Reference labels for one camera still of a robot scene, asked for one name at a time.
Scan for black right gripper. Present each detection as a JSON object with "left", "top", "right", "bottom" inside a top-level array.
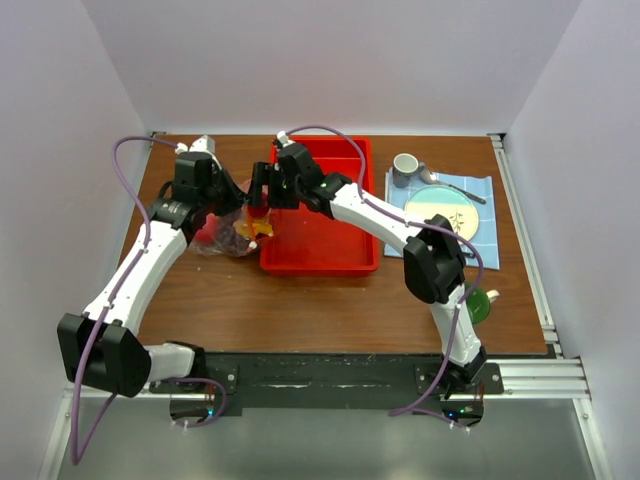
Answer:
[{"left": 246, "top": 162, "right": 304, "bottom": 211}]

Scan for yellow orange segments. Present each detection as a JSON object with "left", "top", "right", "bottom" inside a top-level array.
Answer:
[{"left": 233, "top": 217, "right": 273, "bottom": 240}]

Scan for clear zip top bag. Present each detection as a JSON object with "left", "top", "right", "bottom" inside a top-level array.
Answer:
[{"left": 190, "top": 187, "right": 274, "bottom": 258}]

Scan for dark purple grape bunch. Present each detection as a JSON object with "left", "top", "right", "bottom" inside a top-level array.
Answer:
[{"left": 213, "top": 223, "right": 250, "bottom": 257}]

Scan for red apple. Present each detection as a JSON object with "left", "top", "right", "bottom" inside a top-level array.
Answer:
[{"left": 194, "top": 214, "right": 218, "bottom": 245}]

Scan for red pomegranate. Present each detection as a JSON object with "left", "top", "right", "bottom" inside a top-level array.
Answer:
[{"left": 248, "top": 206, "right": 270, "bottom": 219}]

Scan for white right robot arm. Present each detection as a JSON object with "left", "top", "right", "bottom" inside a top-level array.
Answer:
[{"left": 249, "top": 141, "right": 487, "bottom": 393}]

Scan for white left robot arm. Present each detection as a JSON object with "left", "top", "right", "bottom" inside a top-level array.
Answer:
[{"left": 57, "top": 147, "right": 245, "bottom": 398}]

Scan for red plastic tray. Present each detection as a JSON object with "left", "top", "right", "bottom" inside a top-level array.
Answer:
[{"left": 260, "top": 135, "right": 379, "bottom": 277}]

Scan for white grey mug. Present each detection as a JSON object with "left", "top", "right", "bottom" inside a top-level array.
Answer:
[{"left": 391, "top": 153, "right": 425, "bottom": 189}]

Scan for metal spoon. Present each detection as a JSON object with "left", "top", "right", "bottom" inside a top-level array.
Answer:
[{"left": 419, "top": 169, "right": 487, "bottom": 205}]

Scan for round blue yellow plate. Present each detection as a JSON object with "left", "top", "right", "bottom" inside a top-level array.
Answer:
[{"left": 404, "top": 185, "right": 480, "bottom": 241}]

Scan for blue checked cloth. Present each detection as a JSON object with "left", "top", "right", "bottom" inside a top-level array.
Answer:
[{"left": 385, "top": 172, "right": 500, "bottom": 270}]

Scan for green inside mug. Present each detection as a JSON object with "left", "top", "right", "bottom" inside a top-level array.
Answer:
[{"left": 465, "top": 283, "right": 500, "bottom": 325}]

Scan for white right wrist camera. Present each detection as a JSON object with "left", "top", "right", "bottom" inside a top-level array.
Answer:
[{"left": 273, "top": 130, "right": 295, "bottom": 151}]

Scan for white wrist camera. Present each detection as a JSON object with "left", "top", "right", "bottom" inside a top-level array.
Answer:
[
  {"left": 273, "top": 130, "right": 295, "bottom": 151},
  {"left": 174, "top": 135, "right": 215, "bottom": 157}
]

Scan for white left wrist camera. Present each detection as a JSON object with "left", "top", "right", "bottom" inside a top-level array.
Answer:
[{"left": 174, "top": 135, "right": 215, "bottom": 157}]

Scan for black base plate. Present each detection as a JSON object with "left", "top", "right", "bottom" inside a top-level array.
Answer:
[{"left": 152, "top": 352, "right": 504, "bottom": 425}]

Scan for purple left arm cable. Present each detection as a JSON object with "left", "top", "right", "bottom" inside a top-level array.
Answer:
[{"left": 69, "top": 136, "right": 229, "bottom": 466}]

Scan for aluminium frame rail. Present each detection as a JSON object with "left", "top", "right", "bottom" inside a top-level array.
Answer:
[{"left": 489, "top": 133, "right": 613, "bottom": 479}]

